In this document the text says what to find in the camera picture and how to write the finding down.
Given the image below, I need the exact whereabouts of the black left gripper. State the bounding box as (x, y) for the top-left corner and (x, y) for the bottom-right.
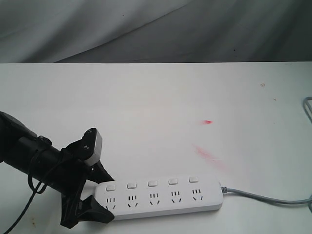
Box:
(60, 139), (115, 229)

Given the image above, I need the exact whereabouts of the white five-socket power strip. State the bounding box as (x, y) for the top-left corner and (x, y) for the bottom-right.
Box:
(95, 175), (223, 220)

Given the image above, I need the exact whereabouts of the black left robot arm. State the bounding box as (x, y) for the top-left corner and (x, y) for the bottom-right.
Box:
(0, 112), (114, 229)

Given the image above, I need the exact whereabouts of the grey backdrop cloth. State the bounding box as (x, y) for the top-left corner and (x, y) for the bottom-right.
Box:
(0, 0), (312, 63)

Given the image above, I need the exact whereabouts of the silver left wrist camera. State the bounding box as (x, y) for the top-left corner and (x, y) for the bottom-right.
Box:
(80, 128), (102, 167)

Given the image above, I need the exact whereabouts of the grey power cable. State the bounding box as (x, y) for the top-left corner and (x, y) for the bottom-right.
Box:
(220, 96), (312, 214)

